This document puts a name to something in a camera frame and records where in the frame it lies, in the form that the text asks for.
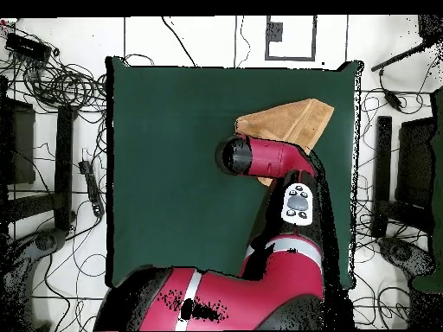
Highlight tan terry towel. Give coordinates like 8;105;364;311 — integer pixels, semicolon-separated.
234;98;336;187

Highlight dark green table cloth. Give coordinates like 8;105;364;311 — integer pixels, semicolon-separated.
105;54;364;290

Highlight black power strip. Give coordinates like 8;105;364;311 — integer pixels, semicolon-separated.
78;159;106;219

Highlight black upright bar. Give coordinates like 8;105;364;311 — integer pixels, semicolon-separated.
54;105;75;232
370;115;394;239

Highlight dark grey square plate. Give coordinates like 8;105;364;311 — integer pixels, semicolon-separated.
266;21;284;43

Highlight dark stand base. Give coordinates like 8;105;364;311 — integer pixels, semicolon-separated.
377;236;438;279
0;227;67;331

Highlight black power adapter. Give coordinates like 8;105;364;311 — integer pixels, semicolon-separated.
382;90;405;112

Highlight dark box panel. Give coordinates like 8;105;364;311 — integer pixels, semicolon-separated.
0;96;36;186
395;117;438;210

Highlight black tripod boom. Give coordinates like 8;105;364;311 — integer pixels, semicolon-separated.
370;14;443;73

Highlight grey square frame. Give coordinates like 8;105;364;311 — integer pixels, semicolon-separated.
265;15;318;62

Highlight long black cable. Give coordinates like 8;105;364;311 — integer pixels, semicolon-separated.
160;16;199;67

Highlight black cable bundle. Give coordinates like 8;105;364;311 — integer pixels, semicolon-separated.
20;58;107;115

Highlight black network switch box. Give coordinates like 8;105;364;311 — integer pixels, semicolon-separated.
4;31;53;64

